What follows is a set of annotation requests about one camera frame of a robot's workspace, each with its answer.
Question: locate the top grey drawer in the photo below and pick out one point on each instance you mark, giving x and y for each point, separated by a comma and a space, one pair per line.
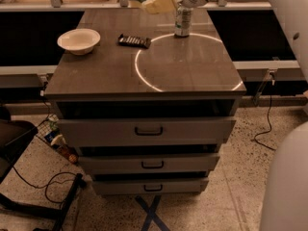
146, 131

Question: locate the grey drawer cabinet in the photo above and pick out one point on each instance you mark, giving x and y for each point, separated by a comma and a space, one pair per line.
175, 77

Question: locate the middle grey drawer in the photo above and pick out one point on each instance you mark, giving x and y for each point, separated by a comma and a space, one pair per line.
149, 163

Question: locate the dark snack bar wrapper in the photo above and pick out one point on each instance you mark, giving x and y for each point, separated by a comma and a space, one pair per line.
133, 41

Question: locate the wire basket with items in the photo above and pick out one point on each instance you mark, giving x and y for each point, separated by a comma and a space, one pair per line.
49, 132

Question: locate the bottom grey drawer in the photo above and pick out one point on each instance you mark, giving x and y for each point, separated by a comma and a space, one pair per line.
182, 185

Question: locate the white paper bowl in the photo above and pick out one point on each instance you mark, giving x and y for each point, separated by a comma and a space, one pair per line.
79, 41

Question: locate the green soda can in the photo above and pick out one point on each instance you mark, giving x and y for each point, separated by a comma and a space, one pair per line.
183, 22

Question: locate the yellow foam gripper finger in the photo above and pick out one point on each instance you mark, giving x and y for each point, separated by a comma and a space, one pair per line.
159, 6

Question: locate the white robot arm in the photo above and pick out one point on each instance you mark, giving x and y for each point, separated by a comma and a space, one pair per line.
285, 205

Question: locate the grey drawer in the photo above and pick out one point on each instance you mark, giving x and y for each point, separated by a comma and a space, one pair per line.
182, 185
146, 131
149, 163

